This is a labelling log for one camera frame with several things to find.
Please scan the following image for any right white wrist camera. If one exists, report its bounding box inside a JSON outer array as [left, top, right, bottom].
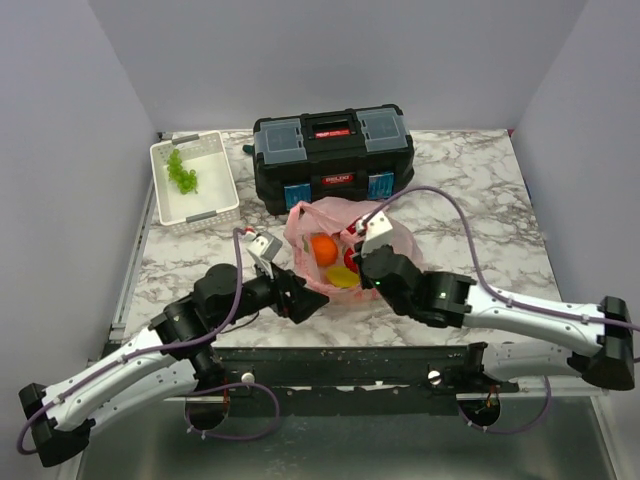
[[356, 211, 393, 248]]

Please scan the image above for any pink plastic bag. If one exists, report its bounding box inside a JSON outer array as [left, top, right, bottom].
[[283, 196, 425, 307]]

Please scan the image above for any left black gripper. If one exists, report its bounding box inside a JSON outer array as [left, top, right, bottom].
[[214, 257, 330, 329]]

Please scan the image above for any black plastic toolbox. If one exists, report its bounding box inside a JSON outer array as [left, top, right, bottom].
[[252, 104, 415, 215]]

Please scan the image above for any black metal base rail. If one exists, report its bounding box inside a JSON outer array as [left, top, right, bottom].
[[99, 342, 566, 419]]

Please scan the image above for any yellow fake lemon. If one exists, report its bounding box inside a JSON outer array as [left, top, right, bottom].
[[325, 265, 360, 289]]

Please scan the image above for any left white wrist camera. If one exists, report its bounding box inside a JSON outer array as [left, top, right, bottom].
[[244, 231, 282, 263]]

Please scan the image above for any fake orange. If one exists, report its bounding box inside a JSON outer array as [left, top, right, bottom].
[[311, 234, 338, 267]]

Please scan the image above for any white perforated plastic basket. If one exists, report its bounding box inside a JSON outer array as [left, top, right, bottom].
[[150, 131, 240, 235]]

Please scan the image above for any red fake apple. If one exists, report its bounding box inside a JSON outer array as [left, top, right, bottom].
[[343, 248, 358, 273]]

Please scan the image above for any green fake grape bunch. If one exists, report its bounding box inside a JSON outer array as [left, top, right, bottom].
[[167, 149, 198, 195]]

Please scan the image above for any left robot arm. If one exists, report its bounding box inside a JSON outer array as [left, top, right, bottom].
[[19, 264, 329, 468]]

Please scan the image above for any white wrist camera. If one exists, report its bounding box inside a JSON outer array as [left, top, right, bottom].
[[244, 231, 282, 263], [356, 211, 393, 248]]

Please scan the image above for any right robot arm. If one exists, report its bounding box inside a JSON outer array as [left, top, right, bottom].
[[353, 242, 635, 392]]

